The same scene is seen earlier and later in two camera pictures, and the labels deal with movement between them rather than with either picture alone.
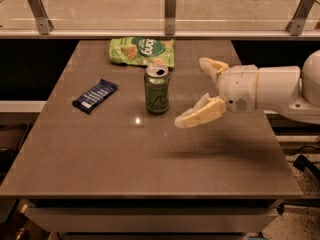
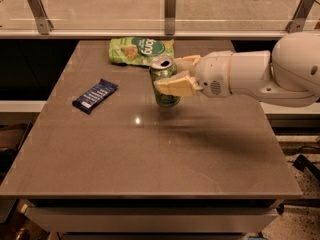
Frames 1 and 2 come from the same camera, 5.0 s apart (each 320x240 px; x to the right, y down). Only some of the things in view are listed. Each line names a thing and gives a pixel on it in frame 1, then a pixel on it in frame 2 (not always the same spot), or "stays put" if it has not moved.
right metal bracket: [296, 25] stays put
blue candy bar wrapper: [86, 101] stays put
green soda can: [157, 89] → [161, 68]
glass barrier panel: [141, 7] stays put
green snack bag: [142, 51] stays put
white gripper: [239, 88] → [213, 73]
